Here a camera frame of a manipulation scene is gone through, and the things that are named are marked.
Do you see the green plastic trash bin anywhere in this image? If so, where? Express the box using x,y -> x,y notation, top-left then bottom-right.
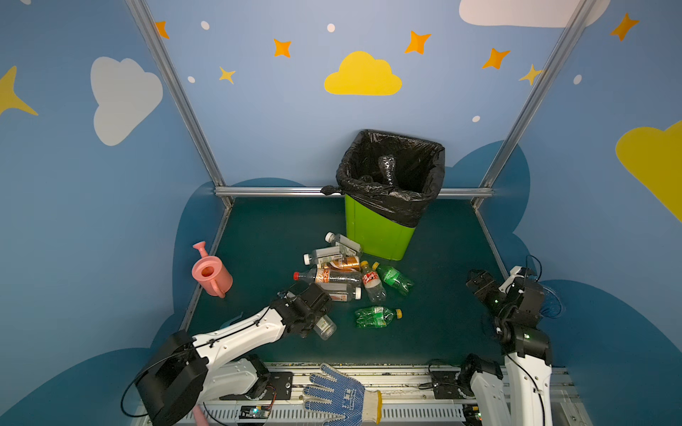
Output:
345,195 -> 415,261

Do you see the aluminium back frame rail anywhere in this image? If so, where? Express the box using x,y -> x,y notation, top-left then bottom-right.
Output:
215,185 -> 495,201

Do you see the purple toy shovel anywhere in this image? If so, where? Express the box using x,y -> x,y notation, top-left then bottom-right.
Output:
193,406 -> 210,426

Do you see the red-cap orange tea bottle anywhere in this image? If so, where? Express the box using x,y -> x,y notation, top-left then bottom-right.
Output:
293,268 -> 362,286

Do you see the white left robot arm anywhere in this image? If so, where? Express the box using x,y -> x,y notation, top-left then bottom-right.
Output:
132,284 -> 332,425

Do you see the clear square white-cap bottle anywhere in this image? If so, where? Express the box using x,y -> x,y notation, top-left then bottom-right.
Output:
325,232 -> 362,256

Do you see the crushed green bottle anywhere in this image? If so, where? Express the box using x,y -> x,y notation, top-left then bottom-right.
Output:
354,306 -> 403,328

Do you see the blue dotted work glove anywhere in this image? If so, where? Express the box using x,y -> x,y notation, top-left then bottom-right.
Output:
303,364 -> 383,426

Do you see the green sprite bottle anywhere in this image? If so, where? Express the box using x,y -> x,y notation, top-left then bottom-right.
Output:
372,262 -> 414,296

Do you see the pink watering can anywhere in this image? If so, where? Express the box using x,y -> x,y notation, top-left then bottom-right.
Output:
191,241 -> 234,298

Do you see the white-cap green label bottle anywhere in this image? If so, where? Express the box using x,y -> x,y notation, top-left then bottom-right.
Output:
314,315 -> 337,341

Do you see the clear flat white-cap bottle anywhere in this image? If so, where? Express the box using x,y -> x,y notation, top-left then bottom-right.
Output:
303,246 -> 346,266

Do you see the yellow-cap red label bottle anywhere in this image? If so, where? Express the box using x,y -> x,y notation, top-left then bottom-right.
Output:
360,261 -> 386,304

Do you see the black bin liner bag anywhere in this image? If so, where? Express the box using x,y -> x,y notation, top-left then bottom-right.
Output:
321,130 -> 446,228

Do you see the brown coffee bottle middle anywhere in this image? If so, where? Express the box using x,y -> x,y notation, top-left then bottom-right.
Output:
323,256 -> 361,272

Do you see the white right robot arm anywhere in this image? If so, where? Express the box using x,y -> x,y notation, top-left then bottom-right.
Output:
456,266 -> 553,425

